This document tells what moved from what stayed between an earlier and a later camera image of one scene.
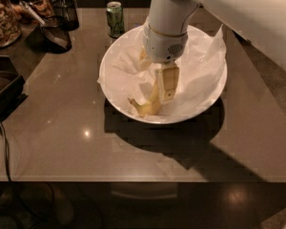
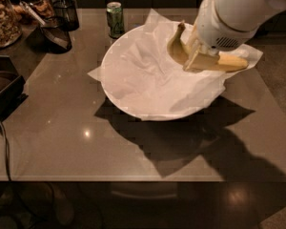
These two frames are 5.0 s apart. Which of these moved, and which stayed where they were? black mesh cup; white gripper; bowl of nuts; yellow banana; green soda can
Moved: white gripper; yellow banana
Stayed: bowl of nuts; green soda can; black mesh cup
